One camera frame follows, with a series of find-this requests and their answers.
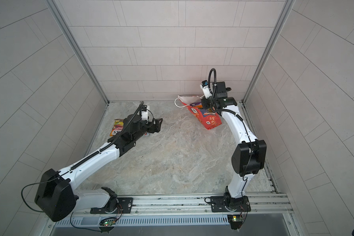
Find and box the red paper gift bag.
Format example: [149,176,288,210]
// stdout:
[174,95,222,130]

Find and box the red orange Fox's candy bag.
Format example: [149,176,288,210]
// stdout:
[110,119,124,136]

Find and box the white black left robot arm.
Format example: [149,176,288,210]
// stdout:
[34,115,163,222]

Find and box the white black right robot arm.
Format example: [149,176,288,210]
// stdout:
[200,81,267,212]

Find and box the purple snack packet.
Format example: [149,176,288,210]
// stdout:
[190,102,203,109]

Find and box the left green circuit board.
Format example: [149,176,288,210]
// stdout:
[99,217,118,227]

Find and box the green circuit board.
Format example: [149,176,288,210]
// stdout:
[99,217,118,227]
[227,215,244,230]

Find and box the right green circuit board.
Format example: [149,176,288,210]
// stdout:
[227,215,244,230]

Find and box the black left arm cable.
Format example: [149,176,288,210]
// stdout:
[20,101,145,232]

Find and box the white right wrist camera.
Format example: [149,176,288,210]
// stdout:
[200,80,212,99]

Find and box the aluminium corner post right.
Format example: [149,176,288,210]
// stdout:
[241,0,296,103]

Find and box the aluminium corner post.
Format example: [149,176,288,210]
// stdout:
[241,0,296,103]
[45,0,110,105]

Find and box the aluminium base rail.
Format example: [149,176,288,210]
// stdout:
[45,193,294,217]

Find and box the aluminium corner post left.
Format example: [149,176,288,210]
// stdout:
[45,0,110,105]

